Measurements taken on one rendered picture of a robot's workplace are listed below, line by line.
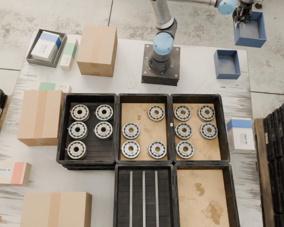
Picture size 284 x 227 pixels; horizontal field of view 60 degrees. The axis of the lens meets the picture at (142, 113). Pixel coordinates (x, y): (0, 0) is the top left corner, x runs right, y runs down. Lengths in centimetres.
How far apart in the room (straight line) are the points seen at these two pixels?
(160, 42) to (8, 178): 115
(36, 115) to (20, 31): 173
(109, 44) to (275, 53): 199
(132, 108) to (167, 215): 62
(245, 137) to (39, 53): 143
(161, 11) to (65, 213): 116
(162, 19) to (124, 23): 148
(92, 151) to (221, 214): 76
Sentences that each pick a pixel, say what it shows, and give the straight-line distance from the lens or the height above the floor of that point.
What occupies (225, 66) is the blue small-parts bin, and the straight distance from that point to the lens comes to 190.
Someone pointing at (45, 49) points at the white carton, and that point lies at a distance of 185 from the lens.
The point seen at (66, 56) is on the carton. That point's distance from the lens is 182.
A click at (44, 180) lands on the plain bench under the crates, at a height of 70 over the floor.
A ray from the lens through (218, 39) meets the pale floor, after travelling 299.
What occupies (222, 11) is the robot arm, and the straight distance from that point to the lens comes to 122.
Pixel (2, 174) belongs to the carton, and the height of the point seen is 78.
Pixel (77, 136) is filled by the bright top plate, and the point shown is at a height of 86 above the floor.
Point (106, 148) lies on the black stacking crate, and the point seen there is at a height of 83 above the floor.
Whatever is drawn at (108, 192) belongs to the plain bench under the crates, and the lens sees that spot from 151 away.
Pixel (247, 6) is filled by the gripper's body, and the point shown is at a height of 131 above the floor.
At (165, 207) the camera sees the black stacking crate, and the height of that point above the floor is 83.
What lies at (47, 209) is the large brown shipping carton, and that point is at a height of 90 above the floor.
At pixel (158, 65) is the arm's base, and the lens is 161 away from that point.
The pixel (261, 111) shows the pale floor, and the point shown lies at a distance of 270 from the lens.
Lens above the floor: 220
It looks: 67 degrees down
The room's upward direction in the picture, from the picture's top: 5 degrees clockwise
